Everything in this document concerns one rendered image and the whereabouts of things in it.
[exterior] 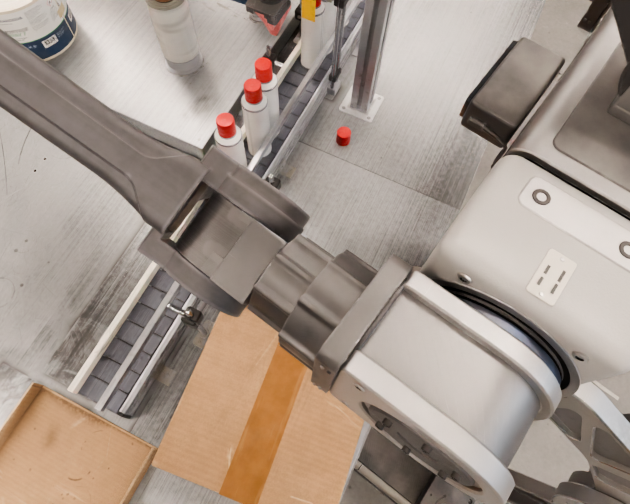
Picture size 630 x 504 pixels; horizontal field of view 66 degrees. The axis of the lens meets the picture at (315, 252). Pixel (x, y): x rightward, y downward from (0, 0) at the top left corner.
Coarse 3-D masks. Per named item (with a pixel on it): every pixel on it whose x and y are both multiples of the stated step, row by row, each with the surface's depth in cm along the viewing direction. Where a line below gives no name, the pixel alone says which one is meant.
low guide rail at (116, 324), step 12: (300, 48) 116; (288, 60) 114; (192, 216) 99; (180, 228) 97; (156, 264) 94; (144, 276) 92; (144, 288) 93; (132, 300) 91; (120, 312) 90; (120, 324) 90; (108, 336) 88; (96, 348) 87; (96, 360) 87; (84, 372) 85; (72, 384) 84
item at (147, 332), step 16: (320, 64) 109; (304, 80) 106; (288, 112) 103; (272, 128) 101; (256, 160) 98; (176, 288) 87; (160, 304) 86; (144, 336) 83; (128, 368) 82; (112, 384) 80
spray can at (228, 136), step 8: (224, 112) 87; (216, 120) 86; (224, 120) 86; (232, 120) 86; (224, 128) 86; (232, 128) 87; (216, 136) 90; (224, 136) 88; (232, 136) 89; (240, 136) 90; (216, 144) 92; (224, 144) 90; (232, 144) 90; (240, 144) 91; (224, 152) 92; (232, 152) 92; (240, 152) 93; (240, 160) 95
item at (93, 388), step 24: (288, 72) 117; (288, 96) 115; (288, 120) 112; (264, 168) 107; (168, 288) 95; (144, 312) 93; (168, 312) 93; (120, 336) 91; (120, 360) 90; (144, 360) 90; (96, 384) 88; (120, 384) 88; (120, 408) 88
